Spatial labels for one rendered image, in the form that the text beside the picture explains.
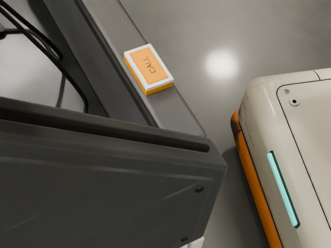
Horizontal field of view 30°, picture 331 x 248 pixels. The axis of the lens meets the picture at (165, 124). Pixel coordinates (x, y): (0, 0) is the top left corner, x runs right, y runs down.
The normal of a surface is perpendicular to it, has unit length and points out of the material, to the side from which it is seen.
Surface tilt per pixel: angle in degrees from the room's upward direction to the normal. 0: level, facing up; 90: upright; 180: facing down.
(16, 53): 0
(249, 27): 0
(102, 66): 90
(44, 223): 90
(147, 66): 0
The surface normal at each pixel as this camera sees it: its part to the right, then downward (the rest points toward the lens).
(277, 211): -0.97, 0.14
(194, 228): 0.47, 0.76
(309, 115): 0.10, -0.55
